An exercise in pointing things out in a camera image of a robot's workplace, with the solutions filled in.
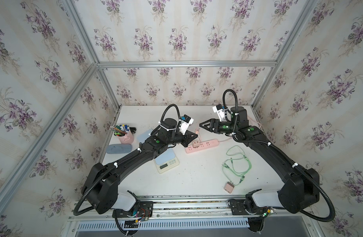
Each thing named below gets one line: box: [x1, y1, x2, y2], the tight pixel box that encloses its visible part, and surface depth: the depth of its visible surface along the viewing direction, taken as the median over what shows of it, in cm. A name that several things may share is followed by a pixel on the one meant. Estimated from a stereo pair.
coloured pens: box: [109, 124, 137, 137], surface depth 95 cm
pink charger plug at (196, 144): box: [192, 140, 200, 149], surface depth 92 cm
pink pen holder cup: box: [116, 128, 135, 145], surface depth 92 cm
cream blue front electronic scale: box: [154, 148, 180, 174], surface depth 89 cm
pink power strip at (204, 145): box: [184, 139, 220, 154], surface depth 97 cm
